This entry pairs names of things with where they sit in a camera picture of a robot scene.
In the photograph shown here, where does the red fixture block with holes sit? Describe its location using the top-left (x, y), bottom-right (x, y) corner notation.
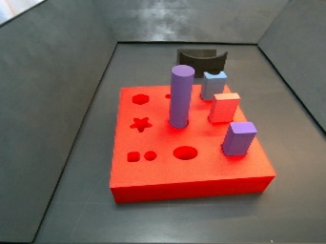
top-left (109, 86), bottom-right (276, 203)

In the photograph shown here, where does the purple square peg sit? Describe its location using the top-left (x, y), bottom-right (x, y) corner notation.
top-left (222, 122), bottom-right (258, 156)

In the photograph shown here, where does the black curved regrasp stand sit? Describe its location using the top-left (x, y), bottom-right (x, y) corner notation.
top-left (176, 49), bottom-right (228, 78)

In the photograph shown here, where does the red rectangular peg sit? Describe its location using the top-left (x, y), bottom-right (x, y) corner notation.
top-left (207, 92), bottom-right (240, 124)

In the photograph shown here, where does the tall purple cylinder peg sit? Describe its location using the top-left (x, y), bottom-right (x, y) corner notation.
top-left (170, 65), bottom-right (195, 129)

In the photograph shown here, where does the light blue notched peg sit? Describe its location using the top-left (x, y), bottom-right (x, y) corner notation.
top-left (202, 71), bottom-right (227, 101)

